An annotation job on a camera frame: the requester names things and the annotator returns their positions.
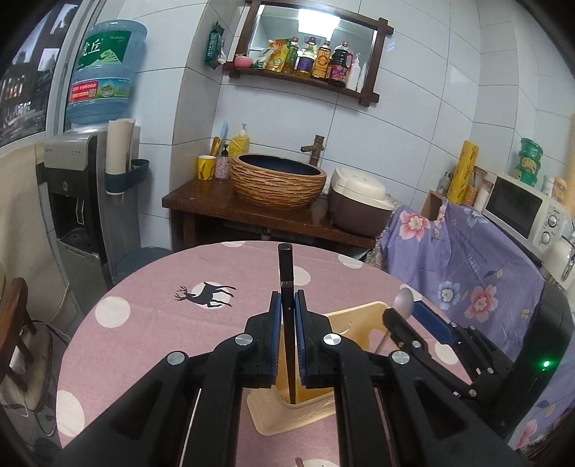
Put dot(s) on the woven pattern basin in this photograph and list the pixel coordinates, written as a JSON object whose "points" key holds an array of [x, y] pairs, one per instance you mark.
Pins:
{"points": [[278, 188]]}

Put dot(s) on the yellow detergent bottle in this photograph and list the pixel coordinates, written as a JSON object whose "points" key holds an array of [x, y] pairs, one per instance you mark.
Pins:
{"points": [[239, 143]]}

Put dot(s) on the wall poster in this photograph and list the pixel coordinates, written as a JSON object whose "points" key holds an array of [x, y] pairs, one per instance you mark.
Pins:
{"points": [[27, 90]]}

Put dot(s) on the white plastic bottle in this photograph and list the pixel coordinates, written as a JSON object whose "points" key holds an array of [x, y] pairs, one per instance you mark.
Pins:
{"points": [[357, 74]]}

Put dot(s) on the small glass bottle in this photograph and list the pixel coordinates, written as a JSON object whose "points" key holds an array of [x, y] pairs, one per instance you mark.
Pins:
{"points": [[444, 184]]}

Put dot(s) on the pink polka-dot tablecloth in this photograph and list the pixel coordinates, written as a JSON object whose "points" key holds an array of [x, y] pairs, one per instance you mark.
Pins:
{"points": [[157, 341]]}

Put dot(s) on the yellow film roll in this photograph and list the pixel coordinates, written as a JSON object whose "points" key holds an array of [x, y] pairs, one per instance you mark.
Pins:
{"points": [[462, 173]]}

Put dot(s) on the orange plastic utensil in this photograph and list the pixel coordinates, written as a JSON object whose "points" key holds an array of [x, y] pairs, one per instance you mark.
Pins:
{"points": [[215, 144]]}

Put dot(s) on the grey round bin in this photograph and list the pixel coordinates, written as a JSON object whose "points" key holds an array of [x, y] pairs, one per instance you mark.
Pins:
{"points": [[139, 265]]}

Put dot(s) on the dark wooden counter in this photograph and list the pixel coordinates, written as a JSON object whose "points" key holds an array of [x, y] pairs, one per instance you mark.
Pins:
{"points": [[202, 202]]}

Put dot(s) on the silver metal spoon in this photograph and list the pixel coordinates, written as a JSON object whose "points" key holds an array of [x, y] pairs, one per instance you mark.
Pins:
{"points": [[403, 303]]}

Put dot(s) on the small white canister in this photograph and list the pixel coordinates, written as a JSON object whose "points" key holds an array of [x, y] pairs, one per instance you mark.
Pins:
{"points": [[547, 185]]}

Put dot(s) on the beige cylinder tube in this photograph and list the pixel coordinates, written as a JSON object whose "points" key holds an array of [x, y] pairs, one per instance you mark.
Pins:
{"points": [[119, 143]]}

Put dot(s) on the brown and cream rice cooker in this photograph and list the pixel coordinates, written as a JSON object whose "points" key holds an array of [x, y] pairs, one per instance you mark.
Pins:
{"points": [[355, 202]]}

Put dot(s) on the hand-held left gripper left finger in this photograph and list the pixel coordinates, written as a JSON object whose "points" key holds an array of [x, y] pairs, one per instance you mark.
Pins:
{"points": [[273, 334]]}

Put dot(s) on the blue-grey cup holder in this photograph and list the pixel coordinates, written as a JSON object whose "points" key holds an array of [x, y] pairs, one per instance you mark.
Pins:
{"points": [[134, 175]]}

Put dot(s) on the yellow cup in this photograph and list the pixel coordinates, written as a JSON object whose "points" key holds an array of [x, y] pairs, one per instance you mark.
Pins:
{"points": [[207, 168]]}

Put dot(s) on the white kettle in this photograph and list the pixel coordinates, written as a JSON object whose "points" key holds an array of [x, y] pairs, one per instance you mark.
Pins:
{"points": [[560, 262]]}

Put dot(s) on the purple label sauce bottle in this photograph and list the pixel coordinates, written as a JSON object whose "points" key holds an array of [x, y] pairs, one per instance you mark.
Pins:
{"points": [[306, 60]]}

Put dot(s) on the floral soap dispenser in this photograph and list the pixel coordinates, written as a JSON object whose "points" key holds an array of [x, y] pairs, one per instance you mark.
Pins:
{"points": [[222, 166]]}

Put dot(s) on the pink small bowl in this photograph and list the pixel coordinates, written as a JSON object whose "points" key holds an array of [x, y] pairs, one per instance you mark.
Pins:
{"points": [[242, 61]]}

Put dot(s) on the green cap oil bottle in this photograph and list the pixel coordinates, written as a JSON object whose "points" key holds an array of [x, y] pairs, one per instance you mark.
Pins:
{"points": [[291, 56]]}

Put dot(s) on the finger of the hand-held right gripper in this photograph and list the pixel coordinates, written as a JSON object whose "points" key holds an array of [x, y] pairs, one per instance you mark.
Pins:
{"points": [[400, 325], [433, 323]]}

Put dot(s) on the yellow label sauce bottle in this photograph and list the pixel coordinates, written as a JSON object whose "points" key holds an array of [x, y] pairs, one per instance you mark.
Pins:
{"points": [[321, 63]]}

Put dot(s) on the wooden chair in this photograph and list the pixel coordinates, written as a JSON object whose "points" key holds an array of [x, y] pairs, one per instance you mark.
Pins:
{"points": [[18, 314]]}

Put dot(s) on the red label soy sauce bottle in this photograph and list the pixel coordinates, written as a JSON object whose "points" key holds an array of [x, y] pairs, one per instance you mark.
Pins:
{"points": [[340, 67]]}

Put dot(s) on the wooden framed mirror shelf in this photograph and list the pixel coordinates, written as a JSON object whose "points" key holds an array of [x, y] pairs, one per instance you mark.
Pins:
{"points": [[314, 13]]}

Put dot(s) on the blue water bottle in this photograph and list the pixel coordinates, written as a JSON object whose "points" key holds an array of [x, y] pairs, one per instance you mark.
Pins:
{"points": [[105, 67]]}

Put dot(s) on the yellow figurine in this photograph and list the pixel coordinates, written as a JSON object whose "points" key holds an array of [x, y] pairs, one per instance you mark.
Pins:
{"points": [[560, 189]]}

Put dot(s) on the small wooden box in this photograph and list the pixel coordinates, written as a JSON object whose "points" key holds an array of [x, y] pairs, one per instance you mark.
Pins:
{"points": [[435, 206]]}

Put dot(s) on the grey water dispenser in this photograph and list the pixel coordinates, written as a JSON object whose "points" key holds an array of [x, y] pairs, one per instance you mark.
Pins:
{"points": [[67, 179]]}

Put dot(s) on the stack of green containers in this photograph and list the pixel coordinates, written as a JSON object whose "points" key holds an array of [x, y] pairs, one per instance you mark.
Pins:
{"points": [[529, 161]]}

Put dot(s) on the white microwave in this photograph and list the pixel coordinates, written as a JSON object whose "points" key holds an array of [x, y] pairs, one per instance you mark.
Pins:
{"points": [[516, 206]]}

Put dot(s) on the bronze faucet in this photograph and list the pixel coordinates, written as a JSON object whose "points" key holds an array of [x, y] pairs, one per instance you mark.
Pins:
{"points": [[316, 150]]}

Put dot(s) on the green snack packet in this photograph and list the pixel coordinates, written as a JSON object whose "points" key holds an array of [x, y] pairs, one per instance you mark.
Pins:
{"points": [[214, 45]]}

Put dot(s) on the beige plastic utensil holder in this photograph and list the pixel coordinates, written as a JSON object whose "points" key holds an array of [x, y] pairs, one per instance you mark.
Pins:
{"points": [[355, 319]]}

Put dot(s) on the purple floral cloth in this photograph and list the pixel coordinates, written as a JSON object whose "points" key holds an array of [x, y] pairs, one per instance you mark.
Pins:
{"points": [[471, 260]]}

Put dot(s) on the white jar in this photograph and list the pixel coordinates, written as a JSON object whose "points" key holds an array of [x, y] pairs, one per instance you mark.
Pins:
{"points": [[481, 195]]}

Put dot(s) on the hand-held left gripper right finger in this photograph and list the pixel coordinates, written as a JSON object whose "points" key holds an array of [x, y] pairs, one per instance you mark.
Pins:
{"points": [[300, 341]]}

